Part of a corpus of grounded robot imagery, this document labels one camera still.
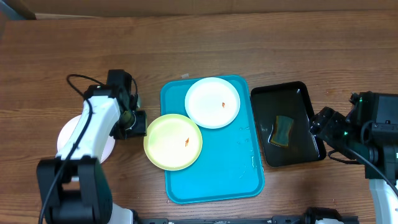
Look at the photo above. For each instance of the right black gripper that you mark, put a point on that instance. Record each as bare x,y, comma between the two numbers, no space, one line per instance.
325,127

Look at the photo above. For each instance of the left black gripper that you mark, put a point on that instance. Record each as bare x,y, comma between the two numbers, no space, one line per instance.
140,130

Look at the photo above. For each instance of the yellow plate with stain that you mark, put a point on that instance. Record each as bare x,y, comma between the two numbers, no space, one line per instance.
173,142

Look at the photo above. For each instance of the green yellow sponge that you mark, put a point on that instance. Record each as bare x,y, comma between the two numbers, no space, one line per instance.
281,132

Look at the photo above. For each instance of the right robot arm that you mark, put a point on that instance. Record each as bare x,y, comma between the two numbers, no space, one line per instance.
367,135

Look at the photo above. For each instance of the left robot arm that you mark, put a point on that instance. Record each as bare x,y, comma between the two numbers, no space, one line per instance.
73,186

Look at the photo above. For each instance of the black rectangular tray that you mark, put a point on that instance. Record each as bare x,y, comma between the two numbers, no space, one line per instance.
292,100

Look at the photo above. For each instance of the teal plastic tray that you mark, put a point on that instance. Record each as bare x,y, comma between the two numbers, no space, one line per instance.
229,165

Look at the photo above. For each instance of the white plate with stain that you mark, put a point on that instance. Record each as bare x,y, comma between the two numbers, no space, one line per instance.
212,103

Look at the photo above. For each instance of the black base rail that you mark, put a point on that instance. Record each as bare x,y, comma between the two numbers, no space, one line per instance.
313,215

